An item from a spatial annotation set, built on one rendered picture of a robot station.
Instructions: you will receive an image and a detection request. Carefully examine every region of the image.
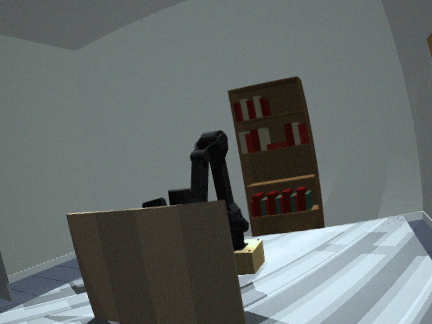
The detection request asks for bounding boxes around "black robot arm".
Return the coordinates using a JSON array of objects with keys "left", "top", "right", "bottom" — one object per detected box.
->
[{"left": 168, "top": 130, "right": 249, "bottom": 251}]

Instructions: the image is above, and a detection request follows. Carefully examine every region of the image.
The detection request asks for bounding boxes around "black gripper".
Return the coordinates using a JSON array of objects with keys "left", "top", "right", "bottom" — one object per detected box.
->
[{"left": 142, "top": 197, "right": 167, "bottom": 208}]

